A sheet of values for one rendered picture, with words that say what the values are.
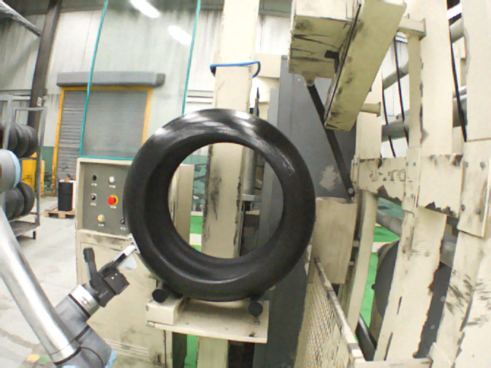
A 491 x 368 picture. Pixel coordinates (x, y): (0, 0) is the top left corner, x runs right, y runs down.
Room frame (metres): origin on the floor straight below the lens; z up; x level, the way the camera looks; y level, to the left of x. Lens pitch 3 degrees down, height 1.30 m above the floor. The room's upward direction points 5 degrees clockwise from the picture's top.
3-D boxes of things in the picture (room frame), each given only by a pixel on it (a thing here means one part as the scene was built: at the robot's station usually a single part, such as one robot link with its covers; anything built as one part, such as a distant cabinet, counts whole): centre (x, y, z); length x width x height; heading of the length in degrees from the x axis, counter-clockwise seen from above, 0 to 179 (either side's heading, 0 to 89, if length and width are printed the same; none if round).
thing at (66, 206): (7.18, 3.57, 0.38); 1.20 x 0.80 x 0.76; 13
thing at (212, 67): (1.49, 0.07, 1.66); 0.19 x 0.19 x 0.06; 86
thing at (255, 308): (1.22, -0.07, 0.90); 0.35 x 0.05 x 0.05; 176
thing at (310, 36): (1.08, -0.22, 1.71); 0.61 x 0.25 x 0.15; 176
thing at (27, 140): (4.19, 3.16, 0.96); 1.36 x 0.71 x 1.92; 5
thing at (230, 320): (1.23, 0.07, 0.80); 0.37 x 0.36 x 0.02; 86
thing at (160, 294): (1.23, 0.21, 0.90); 0.35 x 0.05 x 0.05; 176
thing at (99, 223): (1.97, 0.57, 0.63); 0.56 x 0.41 x 1.27; 86
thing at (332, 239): (1.42, -0.32, 1.05); 0.20 x 0.15 x 0.30; 176
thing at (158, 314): (1.24, 0.21, 0.83); 0.36 x 0.09 x 0.06; 176
